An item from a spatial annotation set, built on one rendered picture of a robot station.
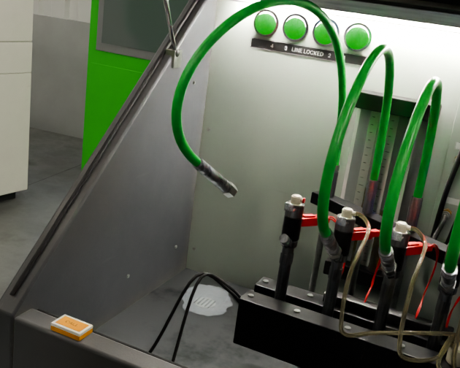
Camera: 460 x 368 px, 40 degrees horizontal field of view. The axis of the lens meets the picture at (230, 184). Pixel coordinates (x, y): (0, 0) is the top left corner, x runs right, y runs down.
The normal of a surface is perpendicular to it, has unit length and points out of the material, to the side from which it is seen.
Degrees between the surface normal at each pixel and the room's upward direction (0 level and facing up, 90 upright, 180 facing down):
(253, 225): 90
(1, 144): 90
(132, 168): 90
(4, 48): 90
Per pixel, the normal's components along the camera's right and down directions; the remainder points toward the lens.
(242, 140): -0.43, 0.21
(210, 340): 0.13, -0.95
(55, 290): 0.90, 0.24
